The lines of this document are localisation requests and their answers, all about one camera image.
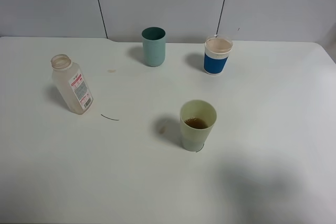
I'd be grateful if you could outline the clear plastic drink bottle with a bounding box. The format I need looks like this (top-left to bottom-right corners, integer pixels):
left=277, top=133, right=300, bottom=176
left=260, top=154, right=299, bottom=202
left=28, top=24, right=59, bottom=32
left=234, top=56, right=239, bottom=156
left=51, top=54, right=93, bottom=115

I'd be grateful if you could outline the blue sleeved paper cup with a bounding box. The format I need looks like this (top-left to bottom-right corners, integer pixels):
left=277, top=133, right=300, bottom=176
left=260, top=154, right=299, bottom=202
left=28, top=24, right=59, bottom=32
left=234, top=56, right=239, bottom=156
left=203, top=35, right=233, bottom=75

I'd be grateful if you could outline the pale green plastic cup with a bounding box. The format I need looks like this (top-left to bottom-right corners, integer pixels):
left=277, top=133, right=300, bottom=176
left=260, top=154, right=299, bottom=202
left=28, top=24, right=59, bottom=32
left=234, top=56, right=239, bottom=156
left=180, top=100, right=217, bottom=152

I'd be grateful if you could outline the teal plastic cup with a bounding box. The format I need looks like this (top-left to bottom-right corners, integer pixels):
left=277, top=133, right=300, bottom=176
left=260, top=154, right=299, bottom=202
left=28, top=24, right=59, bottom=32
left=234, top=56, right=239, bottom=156
left=141, top=27, right=166, bottom=67

